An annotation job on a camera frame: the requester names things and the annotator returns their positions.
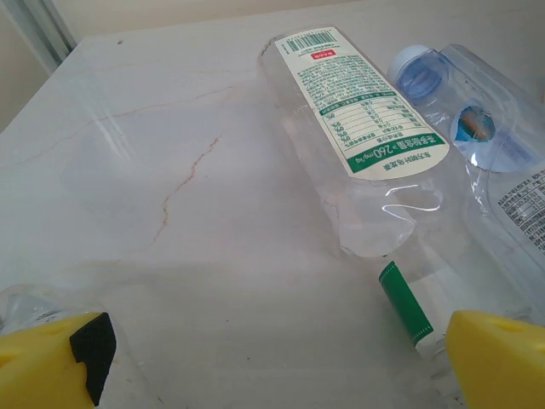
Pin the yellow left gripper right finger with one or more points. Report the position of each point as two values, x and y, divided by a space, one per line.
502 366

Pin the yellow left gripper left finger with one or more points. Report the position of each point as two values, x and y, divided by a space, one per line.
34 370

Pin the clear plastic bottle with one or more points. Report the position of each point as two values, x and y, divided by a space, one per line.
25 307

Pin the clear bottle dark green band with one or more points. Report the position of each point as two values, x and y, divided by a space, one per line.
402 298

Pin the small clear bottle blue label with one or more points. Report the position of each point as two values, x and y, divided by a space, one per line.
472 123

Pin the clear bottle green-white label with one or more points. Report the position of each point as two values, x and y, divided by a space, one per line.
340 106

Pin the aluminium frame post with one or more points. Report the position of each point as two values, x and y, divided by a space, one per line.
40 25

